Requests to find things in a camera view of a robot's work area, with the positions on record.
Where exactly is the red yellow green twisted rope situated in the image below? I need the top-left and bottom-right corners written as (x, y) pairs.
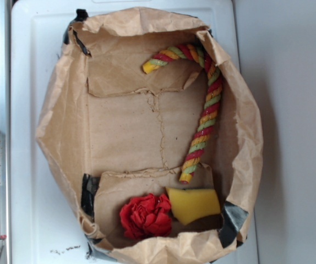
top-left (142, 43), bottom-right (224, 184)

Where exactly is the crumpled red paper ball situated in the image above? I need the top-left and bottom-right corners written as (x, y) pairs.
top-left (119, 193), bottom-right (172, 240)

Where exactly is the yellow sponge with dark backing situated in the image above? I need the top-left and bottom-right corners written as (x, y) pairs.
top-left (166, 188), bottom-right (221, 226)

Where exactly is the brown paper bag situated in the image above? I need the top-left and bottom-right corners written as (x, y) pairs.
top-left (36, 7), bottom-right (263, 263)

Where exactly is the white plastic bin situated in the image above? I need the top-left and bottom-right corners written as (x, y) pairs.
top-left (10, 1), bottom-right (256, 263)

